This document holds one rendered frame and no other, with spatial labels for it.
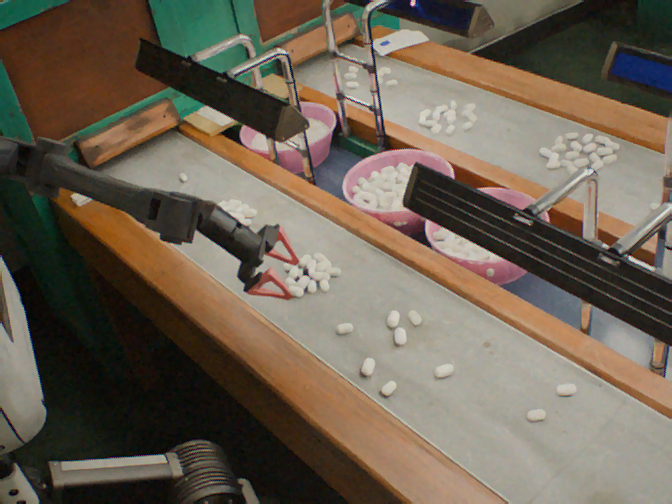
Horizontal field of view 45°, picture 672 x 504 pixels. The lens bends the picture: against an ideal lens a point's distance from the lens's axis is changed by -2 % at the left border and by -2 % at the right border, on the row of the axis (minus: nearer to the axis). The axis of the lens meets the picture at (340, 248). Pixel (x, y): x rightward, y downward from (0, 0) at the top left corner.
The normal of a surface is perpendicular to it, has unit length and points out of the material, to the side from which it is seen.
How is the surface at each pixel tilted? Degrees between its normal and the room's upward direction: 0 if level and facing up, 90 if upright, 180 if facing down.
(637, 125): 0
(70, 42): 91
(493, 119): 0
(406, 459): 0
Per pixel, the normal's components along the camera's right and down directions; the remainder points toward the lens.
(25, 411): 0.90, -0.02
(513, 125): -0.15, -0.78
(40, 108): 0.64, 0.39
